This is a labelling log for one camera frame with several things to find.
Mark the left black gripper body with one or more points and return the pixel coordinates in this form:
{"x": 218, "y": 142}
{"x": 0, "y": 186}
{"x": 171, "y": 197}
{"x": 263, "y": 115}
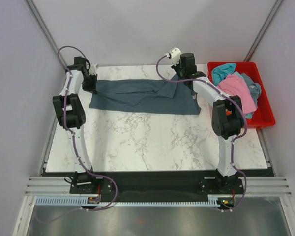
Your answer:
{"x": 89, "y": 83}

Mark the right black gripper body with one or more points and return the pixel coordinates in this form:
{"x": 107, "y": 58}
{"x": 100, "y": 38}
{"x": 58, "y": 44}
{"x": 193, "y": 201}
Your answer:
{"x": 180, "y": 71}

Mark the dark blue-grey t shirt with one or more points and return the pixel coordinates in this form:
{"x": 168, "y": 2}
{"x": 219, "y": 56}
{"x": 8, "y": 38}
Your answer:
{"x": 145, "y": 96}

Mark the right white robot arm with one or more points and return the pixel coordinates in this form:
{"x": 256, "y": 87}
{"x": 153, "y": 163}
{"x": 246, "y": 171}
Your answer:
{"x": 228, "y": 121}

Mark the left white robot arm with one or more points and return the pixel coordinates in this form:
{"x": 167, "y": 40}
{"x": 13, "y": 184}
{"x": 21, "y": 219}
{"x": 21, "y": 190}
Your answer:
{"x": 71, "y": 117}

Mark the teal t shirt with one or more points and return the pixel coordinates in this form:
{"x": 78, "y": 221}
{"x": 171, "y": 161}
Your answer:
{"x": 220, "y": 73}

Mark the pink t shirt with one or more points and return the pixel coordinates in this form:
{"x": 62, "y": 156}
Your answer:
{"x": 234, "y": 85}

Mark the grey-blue t shirt in bin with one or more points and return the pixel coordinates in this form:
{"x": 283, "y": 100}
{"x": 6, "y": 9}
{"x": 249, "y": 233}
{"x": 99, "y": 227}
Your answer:
{"x": 254, "y": 88}

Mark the red plastic bin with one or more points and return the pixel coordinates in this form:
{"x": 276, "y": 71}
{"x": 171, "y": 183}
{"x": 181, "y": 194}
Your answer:
{"x": 263, "y": 116}

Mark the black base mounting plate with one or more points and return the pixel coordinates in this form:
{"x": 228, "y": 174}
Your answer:
{"x": 161, "y": 186}

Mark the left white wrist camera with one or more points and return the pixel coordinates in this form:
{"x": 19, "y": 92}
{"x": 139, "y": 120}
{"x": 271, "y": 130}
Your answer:
{"x": 93, "y": 69}

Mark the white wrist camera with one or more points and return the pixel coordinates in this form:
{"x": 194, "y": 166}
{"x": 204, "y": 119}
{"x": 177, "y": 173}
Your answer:
{"x": 93, "y": 69}
{"x": 174, "y": 55}

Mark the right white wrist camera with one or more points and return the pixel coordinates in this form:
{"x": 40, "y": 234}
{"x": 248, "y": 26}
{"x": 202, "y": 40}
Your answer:
{"x": 174, "y": 55}

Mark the right aluminium frame post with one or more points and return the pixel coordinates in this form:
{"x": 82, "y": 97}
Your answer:
{"x": 264, "y": 28}

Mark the aluminium frame post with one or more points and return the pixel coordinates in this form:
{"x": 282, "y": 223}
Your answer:
{"x": 44, "y": 29}
{"x": 264, "y": 28}

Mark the left aluminium frame post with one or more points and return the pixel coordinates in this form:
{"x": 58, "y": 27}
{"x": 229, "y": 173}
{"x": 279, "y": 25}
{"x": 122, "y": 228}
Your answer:
{"x": 44, "y": 29}

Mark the aluminium front rail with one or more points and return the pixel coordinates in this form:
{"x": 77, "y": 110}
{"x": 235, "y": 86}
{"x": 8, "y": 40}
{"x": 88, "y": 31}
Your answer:
{"x": 256, "y": 187}

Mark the white slotted cable duct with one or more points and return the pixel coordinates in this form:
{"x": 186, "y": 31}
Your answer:
{"x": 85, "y": 201}

